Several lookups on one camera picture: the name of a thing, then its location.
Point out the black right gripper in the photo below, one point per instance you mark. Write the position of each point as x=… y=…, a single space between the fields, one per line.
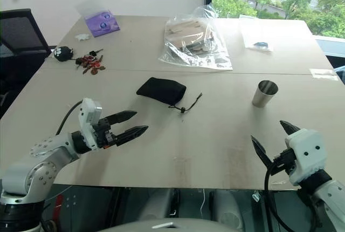
x=284 y=162

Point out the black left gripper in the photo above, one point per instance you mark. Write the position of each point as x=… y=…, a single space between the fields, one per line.
x=105 y=135

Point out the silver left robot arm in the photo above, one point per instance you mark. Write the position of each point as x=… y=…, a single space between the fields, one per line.
x=40 y=167

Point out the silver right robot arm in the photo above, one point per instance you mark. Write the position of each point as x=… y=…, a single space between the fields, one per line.
x=330 y=197

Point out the clear plastic bag with cardboard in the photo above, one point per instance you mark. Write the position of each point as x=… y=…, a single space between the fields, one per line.
x=194 y=40

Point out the clear flat plastic bag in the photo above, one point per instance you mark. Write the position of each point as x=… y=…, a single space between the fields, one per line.
x=254 y=32

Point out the stainless steel cup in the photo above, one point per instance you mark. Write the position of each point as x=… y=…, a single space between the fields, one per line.
x=264 y=95

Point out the bunch of keys with charms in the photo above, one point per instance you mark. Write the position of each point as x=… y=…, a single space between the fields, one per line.
x=90 y=62

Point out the clear tape strip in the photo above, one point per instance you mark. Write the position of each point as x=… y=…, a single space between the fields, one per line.
x=323 y=75

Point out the small dark blue object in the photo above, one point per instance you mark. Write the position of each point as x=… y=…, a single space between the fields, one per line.
x=261 y=45

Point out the small white crumpled object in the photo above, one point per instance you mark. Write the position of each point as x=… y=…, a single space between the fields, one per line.
x=82 y=37

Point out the purple tissue box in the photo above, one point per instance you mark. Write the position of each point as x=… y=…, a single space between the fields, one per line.
x=103 y=25

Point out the black mesh office chair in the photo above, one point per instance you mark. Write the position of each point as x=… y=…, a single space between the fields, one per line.
x=19 y=43

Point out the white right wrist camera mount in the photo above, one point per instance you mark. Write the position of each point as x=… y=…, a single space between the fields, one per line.
x=307 y=153

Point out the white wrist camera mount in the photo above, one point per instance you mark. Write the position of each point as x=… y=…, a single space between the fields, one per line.
x=89 y=118
x=307 y=153

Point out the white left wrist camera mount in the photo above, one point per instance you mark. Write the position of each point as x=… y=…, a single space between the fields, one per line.
x=89 y=118

